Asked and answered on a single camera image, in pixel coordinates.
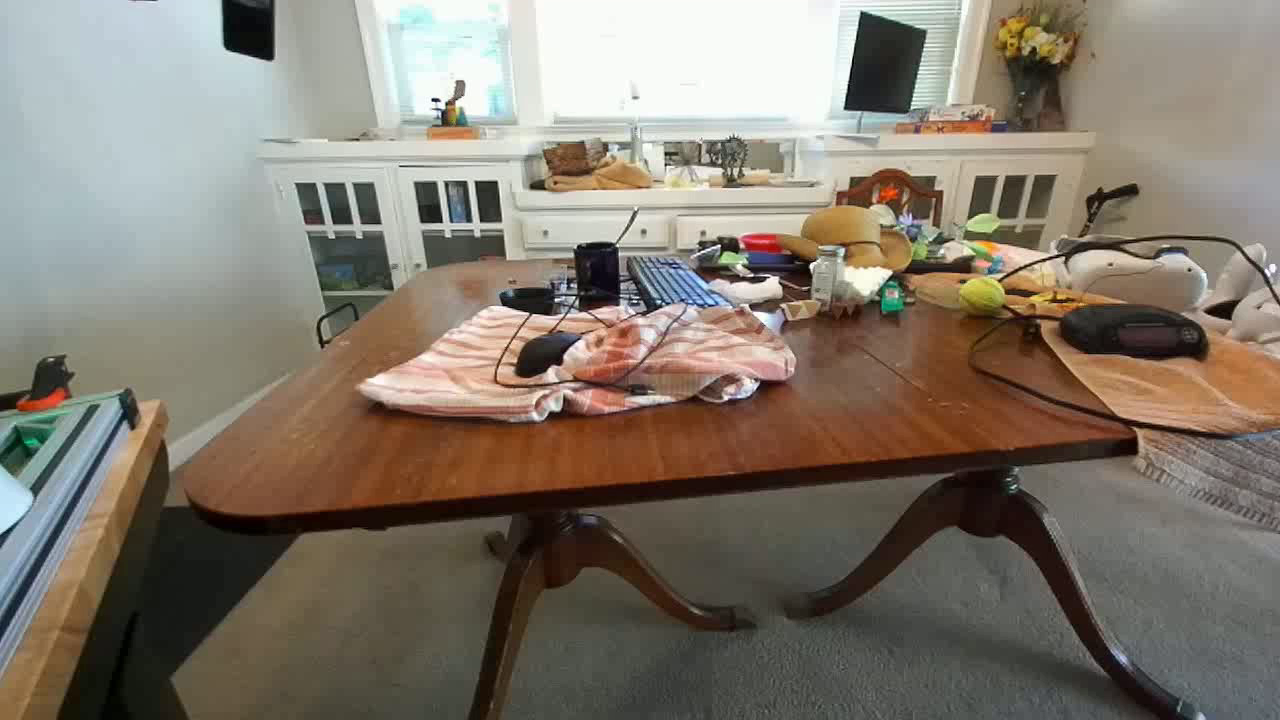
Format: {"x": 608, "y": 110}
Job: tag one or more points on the black computer keyboard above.
{"x": 674, "y": 282}

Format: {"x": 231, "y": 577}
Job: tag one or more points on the black metal chair frame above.
{"x": 333, "y": 321}

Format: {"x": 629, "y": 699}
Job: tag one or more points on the aluminium rail frame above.
{"x": 61, "y": 486}

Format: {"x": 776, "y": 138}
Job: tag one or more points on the black clock radio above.
{"x": 1134, "y": 331}

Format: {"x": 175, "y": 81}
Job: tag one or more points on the white plush object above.
{"x": 1255, "y": 303}

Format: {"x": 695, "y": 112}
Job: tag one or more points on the striped grey rug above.
{"x": 1221, "y": 473}

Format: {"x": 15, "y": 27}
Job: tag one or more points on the white stuffed toy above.
{"x": 1138, "y": 277}

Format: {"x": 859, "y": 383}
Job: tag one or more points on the orange black clamp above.
{"x": 48, "y": 387}

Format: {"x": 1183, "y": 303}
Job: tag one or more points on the tan placemat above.
{"x": 1172, "y": 389}

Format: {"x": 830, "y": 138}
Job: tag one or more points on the yellow green tennis ball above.
{"x": 983, "y": 293}

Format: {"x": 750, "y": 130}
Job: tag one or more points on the dark ceramic mug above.
{"x": 599, "y": 273}

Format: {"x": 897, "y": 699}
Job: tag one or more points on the clear drinking glass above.
{"x": 566, "y": 293}

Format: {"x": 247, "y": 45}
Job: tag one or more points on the small plant figurine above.
{"x": 455, "y": 112}

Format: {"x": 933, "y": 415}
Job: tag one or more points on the black flat monitor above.
{"x": 887, "y": 62}

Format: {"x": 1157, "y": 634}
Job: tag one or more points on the white crumpled napkin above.
{"x": 750, "y": 290}

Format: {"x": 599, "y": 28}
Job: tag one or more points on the yellow flower bouquet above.
{"x": 1043, "y": 38}

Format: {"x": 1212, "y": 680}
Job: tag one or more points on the green plastic part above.
{"x": 26, "y": 442}

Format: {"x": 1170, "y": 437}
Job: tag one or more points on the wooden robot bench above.
{"x": 82, "y": 602}

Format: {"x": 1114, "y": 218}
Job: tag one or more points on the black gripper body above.
{"x": 249, "y": 27}

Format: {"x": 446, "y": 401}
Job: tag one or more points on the brown basket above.
{"x": 576, "y": 160}

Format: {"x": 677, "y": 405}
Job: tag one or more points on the white built-in cabinet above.
{"x": 402, "y": 164}

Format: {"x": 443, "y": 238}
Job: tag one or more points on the white window frame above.
{"x": 523, "y": 67}

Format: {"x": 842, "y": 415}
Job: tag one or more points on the carved wooden dining chair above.
{"x": 888, "y": 187}

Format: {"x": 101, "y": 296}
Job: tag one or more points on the black walking cane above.
{"x": 1104, "y": 203}

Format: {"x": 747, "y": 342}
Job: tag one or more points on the small green toy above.
{"x": 892, "y": 296}

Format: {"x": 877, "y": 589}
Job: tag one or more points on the black computer mouse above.
{"x": 545, "y": 354}

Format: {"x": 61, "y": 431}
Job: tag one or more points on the small white jar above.
{"x": 824, "y": 277}

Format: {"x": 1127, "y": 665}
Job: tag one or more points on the wooden table pedestal leg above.
{"x": 995, "y": 514}
{"x": 540, "y": 585}

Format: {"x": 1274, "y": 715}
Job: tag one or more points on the orange book stack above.
{"x": 945, "y": 121}

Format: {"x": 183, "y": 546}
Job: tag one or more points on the small black bowl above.
{"x": 530, "y": 296}

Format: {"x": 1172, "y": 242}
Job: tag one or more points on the metal spoon in mug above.
{"x": 626, "y": 227}

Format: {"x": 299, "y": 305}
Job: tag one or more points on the pink white striped cloth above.
{"x": 695, "y": 360}

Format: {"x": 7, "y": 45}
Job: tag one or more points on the dark glass vase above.
{"x": 1038, "y": 98}

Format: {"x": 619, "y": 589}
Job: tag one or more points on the red bowl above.
{"x": 762, "y": 244}

